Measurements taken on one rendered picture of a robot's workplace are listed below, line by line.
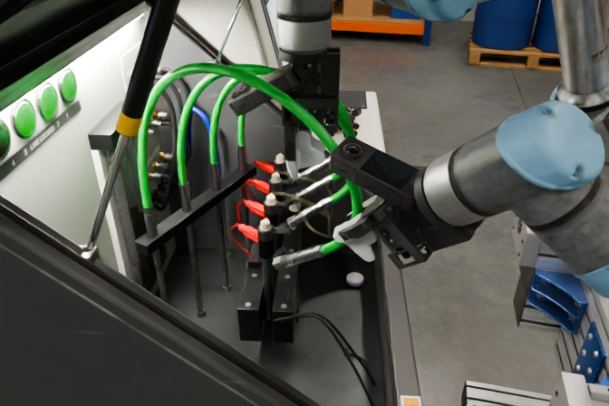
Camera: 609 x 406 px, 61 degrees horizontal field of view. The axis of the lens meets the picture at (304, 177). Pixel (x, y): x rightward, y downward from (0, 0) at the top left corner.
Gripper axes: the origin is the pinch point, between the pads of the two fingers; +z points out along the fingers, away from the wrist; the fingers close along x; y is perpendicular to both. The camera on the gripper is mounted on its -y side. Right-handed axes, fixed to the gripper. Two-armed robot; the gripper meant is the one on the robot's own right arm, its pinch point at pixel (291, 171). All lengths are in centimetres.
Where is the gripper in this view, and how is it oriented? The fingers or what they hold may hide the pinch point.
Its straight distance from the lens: 82.3
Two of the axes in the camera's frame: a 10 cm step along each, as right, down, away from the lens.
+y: 10.0, 0.3, -0.5
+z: 0.0, 8.6, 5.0
